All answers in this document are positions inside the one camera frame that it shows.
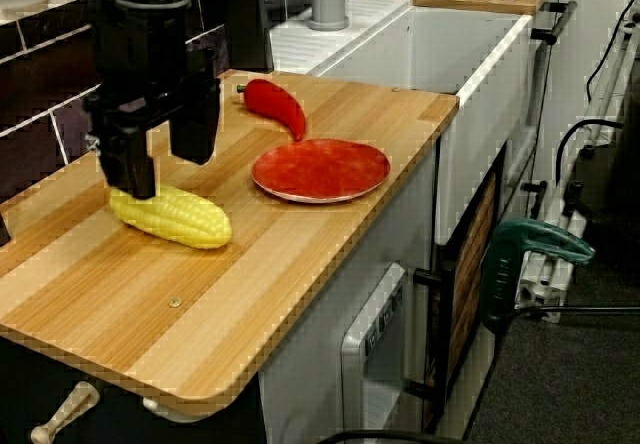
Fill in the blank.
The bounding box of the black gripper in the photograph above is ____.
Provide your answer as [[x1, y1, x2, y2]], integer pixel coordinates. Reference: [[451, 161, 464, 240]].
[[81, 0, 223, 201]]

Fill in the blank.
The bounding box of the yellow toy corn cob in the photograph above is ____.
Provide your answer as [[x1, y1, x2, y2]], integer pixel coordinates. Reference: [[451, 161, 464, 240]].
[[108, 186, 234, 251]]

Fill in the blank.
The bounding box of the red toy pepper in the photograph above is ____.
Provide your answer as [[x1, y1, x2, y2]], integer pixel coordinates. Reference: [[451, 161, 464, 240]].
[[235, 78, 307, 143]]

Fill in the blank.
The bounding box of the dark tile backsplash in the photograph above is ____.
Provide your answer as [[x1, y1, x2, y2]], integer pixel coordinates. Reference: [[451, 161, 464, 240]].
[[0, 0, 231, 205]]

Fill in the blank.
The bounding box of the red round plate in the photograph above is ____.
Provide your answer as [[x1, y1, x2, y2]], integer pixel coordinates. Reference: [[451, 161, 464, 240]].
[[251, 138, 392, 204]]

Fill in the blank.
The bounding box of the white toy kitchen cabinet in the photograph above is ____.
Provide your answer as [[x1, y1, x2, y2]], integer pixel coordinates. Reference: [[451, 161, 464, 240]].
[[257, 143, 441, 444]]

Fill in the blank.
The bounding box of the white toy sink unit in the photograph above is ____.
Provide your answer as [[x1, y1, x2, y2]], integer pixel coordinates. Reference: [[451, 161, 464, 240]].
[[269, 0, 534, 245]]

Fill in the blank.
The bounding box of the grey dispenser panel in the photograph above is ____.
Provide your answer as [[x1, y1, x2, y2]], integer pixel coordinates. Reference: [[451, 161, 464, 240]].
[[339, 262, 409, 433]]

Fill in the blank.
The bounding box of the wooden slat cabinet door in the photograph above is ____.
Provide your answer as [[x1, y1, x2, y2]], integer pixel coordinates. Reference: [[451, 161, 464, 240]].
[[424, 143, 507, 430]]

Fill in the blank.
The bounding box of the white toy oven cabinet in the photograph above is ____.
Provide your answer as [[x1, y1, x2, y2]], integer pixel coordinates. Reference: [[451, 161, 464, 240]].
[[502, 0, 631, 225]]

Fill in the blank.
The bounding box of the dark grey upright kitchen post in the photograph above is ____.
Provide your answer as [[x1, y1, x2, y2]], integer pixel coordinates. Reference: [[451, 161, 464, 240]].
[[223, 0, 275, 73]]

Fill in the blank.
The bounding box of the black cabinet door handle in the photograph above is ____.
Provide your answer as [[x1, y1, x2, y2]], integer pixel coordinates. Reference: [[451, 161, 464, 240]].
[[403, 259, 457, 404]]

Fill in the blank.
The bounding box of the black curved floor cable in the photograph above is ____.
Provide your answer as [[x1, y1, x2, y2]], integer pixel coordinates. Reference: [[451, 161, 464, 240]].
[[324, 427, 454, 444]]

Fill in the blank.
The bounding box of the silver aluminium frame rail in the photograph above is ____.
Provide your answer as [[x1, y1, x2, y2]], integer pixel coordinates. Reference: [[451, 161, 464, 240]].
[[514, 13, 640, 325]]

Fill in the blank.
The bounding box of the black oven door handle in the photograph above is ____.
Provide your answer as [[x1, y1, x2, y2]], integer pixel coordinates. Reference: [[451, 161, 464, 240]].
[[519, 0, 580, 219]]

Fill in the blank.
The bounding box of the thick black looped cable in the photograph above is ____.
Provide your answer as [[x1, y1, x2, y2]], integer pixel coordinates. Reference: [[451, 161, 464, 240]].
[[554, 117, 626, 181]]

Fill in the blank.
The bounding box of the thin black hanging cable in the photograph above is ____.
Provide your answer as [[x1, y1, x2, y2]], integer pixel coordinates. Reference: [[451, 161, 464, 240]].
[[584, 0, 640, 101]]

